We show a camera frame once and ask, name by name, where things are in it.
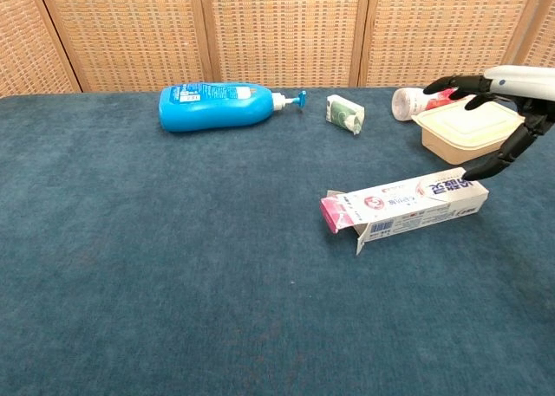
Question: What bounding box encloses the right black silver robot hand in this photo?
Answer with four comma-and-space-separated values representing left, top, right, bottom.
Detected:
423, 65, 555, 182

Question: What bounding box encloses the white pink toothpaste box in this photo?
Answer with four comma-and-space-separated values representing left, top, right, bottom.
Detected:
319, 166, 490, 256

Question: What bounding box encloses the woven rattan screen panel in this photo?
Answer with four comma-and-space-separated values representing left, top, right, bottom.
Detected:
0, 0, 82, 98
358, 0, 545, 88
36, 0, 213, 94
199, 0, 372, 88
513, 0, 555, 68

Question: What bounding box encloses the beige lidded food container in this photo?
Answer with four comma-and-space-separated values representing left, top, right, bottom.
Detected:
410, 99, 526, 166

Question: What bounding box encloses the clear bottle with red label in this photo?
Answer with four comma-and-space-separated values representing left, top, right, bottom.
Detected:
391, 87, 468, 122

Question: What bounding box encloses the green white tissue pack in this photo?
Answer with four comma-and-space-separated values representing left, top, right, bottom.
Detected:
325, 94, 366, 136

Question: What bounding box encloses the blue pump lotion bottle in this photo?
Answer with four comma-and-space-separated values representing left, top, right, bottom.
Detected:
158, 81, 308, 133

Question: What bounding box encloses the teal table cloth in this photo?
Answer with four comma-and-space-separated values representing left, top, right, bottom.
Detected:
0, 82, 555, 396

